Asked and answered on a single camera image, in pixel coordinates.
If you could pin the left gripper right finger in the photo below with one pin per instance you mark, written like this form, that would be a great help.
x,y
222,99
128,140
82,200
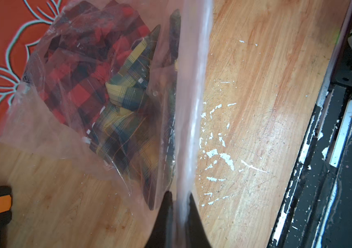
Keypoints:
x,y
195,232

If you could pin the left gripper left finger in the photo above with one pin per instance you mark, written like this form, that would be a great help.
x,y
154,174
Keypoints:
x,y
161,235

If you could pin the red black plaid shirt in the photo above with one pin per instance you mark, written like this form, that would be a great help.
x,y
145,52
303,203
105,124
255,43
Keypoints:
x,y
86,46

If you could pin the olive plaid shirt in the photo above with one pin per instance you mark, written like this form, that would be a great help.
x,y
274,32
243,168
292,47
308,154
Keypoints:
x,y
135,131

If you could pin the clear plastic vacuum bag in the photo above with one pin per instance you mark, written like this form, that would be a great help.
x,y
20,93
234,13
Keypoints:
x,y
29,124

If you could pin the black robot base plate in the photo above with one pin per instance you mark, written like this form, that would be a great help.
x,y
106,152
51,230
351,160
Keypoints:
x,y
316,211

